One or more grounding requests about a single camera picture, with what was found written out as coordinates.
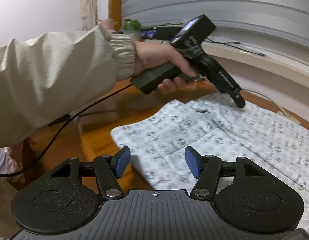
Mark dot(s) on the grey window roller blind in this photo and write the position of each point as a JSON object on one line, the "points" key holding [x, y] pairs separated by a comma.
{"points": [[276, 24]]}

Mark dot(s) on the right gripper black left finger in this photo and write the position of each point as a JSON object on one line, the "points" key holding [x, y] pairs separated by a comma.
{"points": [[106, 170]]}

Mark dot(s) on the black box on sill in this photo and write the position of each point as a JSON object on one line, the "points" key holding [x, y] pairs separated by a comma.
{"points": [[167, 32]]}

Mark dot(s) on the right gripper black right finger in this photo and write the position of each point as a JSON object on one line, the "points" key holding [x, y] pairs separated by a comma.
{"points": [[209, 169]]}

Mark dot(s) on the beige window sill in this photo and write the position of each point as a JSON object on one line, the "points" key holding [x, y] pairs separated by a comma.
{"points": [[279, 68]]}

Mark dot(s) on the green lidded bottle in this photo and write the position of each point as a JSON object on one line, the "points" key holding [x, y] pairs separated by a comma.
{"points": [[132, 28]]}

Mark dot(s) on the brown wooden window frame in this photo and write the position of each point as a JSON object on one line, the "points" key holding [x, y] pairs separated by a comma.
{"points": [[115, 13]]}

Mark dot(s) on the person left hand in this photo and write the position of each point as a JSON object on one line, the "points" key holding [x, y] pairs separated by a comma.
{"points": [[151, 55]]}

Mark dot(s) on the white patterned pajama garment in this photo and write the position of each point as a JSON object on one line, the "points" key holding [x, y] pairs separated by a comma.
{"points": [[214, 125]]}

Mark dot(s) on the beige curtain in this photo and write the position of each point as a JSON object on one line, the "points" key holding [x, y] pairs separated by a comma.
{"points": [[88, 14]]}

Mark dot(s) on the beige jacket sleeve forearm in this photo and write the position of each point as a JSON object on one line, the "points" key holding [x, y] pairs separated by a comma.
{"points": [[50, 76]]}

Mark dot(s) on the pink cloth item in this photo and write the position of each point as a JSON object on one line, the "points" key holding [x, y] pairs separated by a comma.
{"points": [[7, 164]]}

